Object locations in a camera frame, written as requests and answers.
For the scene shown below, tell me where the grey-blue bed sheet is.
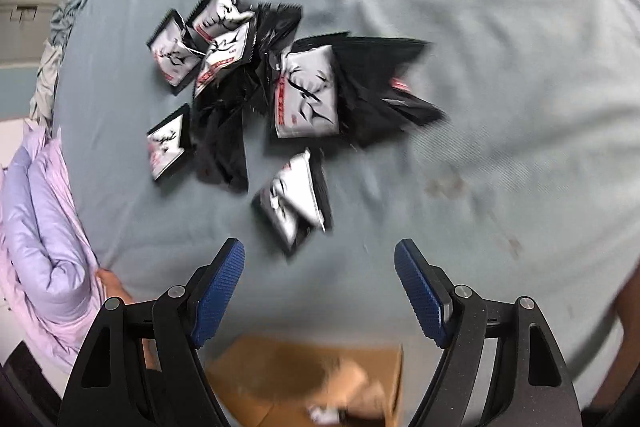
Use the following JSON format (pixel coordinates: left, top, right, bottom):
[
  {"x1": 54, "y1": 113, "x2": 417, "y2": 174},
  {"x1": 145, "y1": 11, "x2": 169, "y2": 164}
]
[{"x1": 50, "y1": 0, "x2": 640, "y2": 388}]

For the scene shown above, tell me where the brown cardboard box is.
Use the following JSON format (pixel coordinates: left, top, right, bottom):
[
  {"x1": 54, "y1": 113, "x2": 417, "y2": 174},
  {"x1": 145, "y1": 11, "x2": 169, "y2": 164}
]
[{"x1": 205, "y1": 334, "x2": 405, "y2": 427}]

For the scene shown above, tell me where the beige plastic storage bin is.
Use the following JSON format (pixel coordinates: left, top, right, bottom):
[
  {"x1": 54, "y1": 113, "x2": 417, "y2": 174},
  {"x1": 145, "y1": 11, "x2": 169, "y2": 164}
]
[{"x1": 0, "y1": 0, "x2": 71, "y2": 68}]

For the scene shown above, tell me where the patterned bed cloth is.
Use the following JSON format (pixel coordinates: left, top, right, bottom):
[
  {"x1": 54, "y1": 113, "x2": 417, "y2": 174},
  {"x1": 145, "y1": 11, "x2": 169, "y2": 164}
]
[{"x1": 27, "y1": 0, "x2": 146, "y2": 132}]

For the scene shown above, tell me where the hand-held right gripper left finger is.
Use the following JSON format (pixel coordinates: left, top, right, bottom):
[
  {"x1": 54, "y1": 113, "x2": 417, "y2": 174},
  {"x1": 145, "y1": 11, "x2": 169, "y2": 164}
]
[{"x1": 57, "y1": 238, "x2": 246, "y2": 427}]

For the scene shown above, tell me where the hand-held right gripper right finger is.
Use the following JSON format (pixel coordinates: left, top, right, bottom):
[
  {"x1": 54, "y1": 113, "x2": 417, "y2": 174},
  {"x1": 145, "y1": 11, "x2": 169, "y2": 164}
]
[{"x1": 394, "y1": 239, "x2": 583, "y2": 427}]

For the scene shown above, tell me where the pile of black snack packets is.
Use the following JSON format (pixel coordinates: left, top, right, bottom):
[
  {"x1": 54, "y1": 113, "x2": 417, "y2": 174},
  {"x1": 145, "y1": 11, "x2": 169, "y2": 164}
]
[{"x1": 146, "y1": 0, "x2": 448, "y2": 258}]

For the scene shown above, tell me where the purple blanket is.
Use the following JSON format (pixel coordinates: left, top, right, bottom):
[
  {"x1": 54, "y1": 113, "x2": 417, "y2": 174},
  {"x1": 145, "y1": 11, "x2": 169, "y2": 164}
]
[{"x1": 0, "y1": 119, "x2": 108, "y2": 370}]

